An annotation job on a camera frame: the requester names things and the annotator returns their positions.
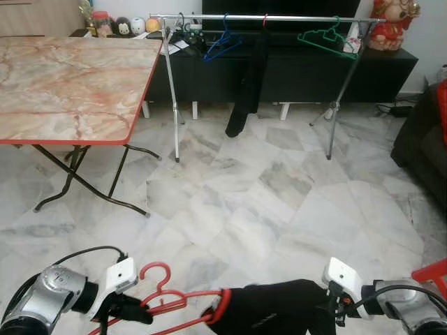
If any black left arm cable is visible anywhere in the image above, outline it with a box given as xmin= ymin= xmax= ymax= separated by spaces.
xmin=0 ymin=246 xmax=128 ymax=322

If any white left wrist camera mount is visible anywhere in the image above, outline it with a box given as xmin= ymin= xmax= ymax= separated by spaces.
xmin=94 ymin=257 xmax=138 ymax=315

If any black television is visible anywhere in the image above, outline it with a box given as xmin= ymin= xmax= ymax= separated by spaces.
xmin=201 ymin=0 xmax=362 ymax=32

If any red fortune doll figure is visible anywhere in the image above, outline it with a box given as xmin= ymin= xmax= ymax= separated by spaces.
xmin=367 ymin=0 xmax=421 ymax=52

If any black game controller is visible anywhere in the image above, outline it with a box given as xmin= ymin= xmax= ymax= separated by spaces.
xmin=171 ymin=23 xmax=205 ymax=51

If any silver metal clothes rack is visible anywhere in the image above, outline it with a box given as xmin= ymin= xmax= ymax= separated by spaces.
xmin=149 ymin=13 xmax=387 ymax=163

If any black low TV cabinet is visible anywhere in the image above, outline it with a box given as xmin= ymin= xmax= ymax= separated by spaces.
xmin=70 ymin=27 xmax=418 ymax=121

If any dark grey fabric sofa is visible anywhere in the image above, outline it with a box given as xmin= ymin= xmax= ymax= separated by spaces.
xmin=391 ymin=82 xmax=447 ymax=210

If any marble pattern folding table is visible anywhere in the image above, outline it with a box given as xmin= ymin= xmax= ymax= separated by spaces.
xmin=0 ymin=36 xmax=163 ymax=217

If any light wooden cabinet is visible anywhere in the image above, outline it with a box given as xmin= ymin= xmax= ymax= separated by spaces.
xmin=0 ymin=0 xmax=86 ymax=38

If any black sweater small logo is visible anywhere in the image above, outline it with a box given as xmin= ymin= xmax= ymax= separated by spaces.
xmin=208 ymin=279 xmax=337 ymax=335

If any black white toy figure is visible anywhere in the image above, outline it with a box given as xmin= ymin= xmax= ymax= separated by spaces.
xmin=114 ymin=17 xmax=132 ymax=37

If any blue plastic hanger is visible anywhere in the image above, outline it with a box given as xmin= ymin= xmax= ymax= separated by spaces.
xmin=203 ymin=14 xmax=244 ymax=64

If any long narrow black garment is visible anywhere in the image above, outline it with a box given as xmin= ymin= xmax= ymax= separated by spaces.
xmin=225 ymin=28 xmax=272 ymax=138

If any white pink printed box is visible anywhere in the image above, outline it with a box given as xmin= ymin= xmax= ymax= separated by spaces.
xmin=347 ymin=23 xmax=365 ymax=54

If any red plastic stool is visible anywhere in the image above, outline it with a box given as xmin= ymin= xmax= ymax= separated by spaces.
xmin=412 ymin=258 xmax=447 ymax=301

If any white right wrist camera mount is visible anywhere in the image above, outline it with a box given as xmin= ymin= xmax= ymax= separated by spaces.
xmin=323 ymin=257 xmax=365 ymax=302

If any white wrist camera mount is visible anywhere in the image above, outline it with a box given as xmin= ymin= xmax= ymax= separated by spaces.
xmin=323 ymin=257 xmax=365 ymax=302
xmin=94 ymin=257 xmax=138 ymax=315

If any gold trophy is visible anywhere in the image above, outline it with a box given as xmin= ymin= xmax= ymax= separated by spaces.
xmin=79 ymin=0 xmax=96 ymax=36

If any green plastic hanger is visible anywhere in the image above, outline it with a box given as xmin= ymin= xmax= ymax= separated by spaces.
xmin=297 ymin=17 xmax=362 ymax=61

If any white paper sheet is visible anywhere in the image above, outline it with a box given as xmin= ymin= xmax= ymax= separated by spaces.
xmin=163 ymin=40 xmax=191 ymax=57

